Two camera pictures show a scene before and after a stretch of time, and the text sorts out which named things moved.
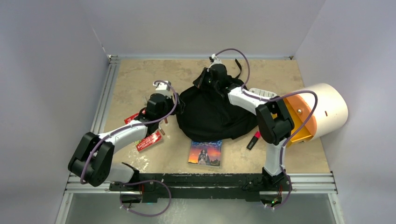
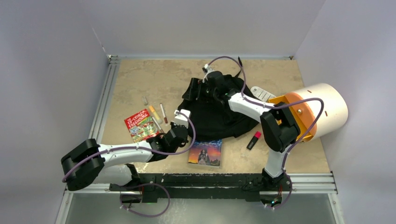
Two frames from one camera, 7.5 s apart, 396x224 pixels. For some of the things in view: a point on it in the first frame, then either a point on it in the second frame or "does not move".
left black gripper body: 169,106 → 172,125
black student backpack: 206,113 does not move
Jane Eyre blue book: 205,153 does not move
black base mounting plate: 248,185 does not move
